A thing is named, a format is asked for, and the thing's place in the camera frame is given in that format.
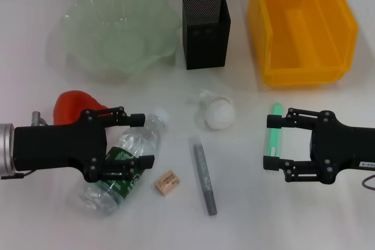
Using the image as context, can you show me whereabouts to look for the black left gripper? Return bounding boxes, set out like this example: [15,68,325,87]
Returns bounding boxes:
[13,105,155,183]

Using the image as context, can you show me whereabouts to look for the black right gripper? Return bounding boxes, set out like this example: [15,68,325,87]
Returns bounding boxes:
[262,108,375,185]

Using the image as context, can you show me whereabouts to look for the clear bottle with green label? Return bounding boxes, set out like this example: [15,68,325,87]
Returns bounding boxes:
[79,108,171,217]

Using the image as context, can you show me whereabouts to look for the green pen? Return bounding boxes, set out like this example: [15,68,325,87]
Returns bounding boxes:
[262,102,284,160]

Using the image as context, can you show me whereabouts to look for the tan eraser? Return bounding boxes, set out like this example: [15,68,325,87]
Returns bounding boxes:
[154,169,180,197]

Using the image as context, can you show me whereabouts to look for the white paper ball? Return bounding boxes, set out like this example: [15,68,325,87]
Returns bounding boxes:
[187,88,236,131]

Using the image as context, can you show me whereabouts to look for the red-orange fruit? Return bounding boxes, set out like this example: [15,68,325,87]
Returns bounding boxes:
[52,90,111,126]

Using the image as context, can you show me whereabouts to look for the grey pen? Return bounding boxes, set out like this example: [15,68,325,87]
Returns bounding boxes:
[189,136,218,217]

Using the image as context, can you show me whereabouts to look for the green glass fruit plate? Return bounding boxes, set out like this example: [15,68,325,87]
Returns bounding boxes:
[60,0,182,84]

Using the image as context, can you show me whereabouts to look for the black mesh pen holder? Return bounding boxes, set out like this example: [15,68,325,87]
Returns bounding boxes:
[182,0,231,71]

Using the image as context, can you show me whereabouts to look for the yellow plastic bin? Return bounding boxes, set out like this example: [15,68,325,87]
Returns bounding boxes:
[247,0,360,87]

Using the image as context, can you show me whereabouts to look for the right wrist cable with connector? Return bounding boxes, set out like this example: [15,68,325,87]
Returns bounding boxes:
[362,173,375,191]

